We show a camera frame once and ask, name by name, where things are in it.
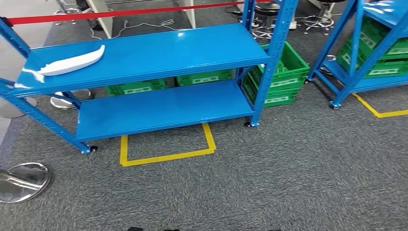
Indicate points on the green plastic crate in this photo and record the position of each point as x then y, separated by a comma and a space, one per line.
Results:
290, 70
373, 35
277, 99
204, 78
385, 68
137, 88

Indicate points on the blue metal shelf rack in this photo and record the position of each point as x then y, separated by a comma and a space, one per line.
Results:
352, 63
159, 51

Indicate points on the black round stool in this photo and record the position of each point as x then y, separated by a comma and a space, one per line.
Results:
266, 8
318, 22

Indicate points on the chrome stanchion with round base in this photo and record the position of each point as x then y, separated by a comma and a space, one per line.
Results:
25, 181

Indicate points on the chrome stool base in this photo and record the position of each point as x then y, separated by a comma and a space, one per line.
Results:
67, 12

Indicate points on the white desk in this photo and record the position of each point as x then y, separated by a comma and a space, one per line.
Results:
105, 19

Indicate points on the belt post stanchion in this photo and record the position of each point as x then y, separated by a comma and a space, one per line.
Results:
84, 95

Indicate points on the white curved plastic part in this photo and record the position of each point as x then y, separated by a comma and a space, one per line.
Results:
70, 63

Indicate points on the red barrier belt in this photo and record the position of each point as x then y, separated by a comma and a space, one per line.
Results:
95, 14

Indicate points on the black pole stanchion grey base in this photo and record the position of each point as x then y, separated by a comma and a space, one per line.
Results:
12, 110

